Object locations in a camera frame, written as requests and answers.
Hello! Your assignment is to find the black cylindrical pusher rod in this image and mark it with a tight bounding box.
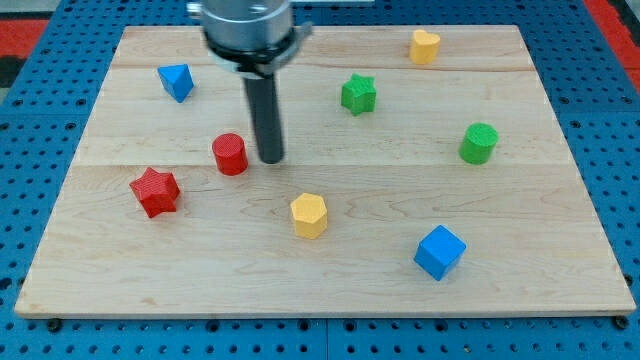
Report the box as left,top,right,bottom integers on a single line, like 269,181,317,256
243,76,284,164

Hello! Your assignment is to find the green cylinder block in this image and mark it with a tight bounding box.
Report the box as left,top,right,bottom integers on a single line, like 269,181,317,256
458,122,499,165

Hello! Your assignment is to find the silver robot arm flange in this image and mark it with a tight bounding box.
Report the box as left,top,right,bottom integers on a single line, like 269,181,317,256
186,0,312,80

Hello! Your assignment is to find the blue cube block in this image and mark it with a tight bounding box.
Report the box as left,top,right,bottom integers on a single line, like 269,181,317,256
414,225,467,281

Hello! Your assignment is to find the yellow hexagon block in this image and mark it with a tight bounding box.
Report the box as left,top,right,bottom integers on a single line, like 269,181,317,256
290,193,328,239

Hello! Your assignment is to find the green star block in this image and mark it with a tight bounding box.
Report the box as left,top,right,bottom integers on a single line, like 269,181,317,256
340,73,377,116

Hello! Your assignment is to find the red cylinder block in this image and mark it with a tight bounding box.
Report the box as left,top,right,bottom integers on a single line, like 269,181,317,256
212,133,248,176

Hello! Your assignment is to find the light wooden board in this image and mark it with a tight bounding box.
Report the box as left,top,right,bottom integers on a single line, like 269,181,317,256
15,25,636,319

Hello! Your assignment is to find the red star block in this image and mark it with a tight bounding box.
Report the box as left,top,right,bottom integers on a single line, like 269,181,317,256
129,167,180,218

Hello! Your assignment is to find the yellow heart block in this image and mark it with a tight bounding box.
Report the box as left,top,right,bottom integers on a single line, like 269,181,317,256
409,29,441,65

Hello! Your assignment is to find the blue triangular prism block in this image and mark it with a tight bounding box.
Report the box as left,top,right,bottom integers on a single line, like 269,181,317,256
157,64,194,103

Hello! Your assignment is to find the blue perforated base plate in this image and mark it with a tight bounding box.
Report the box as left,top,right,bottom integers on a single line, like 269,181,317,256
1,0,639,359

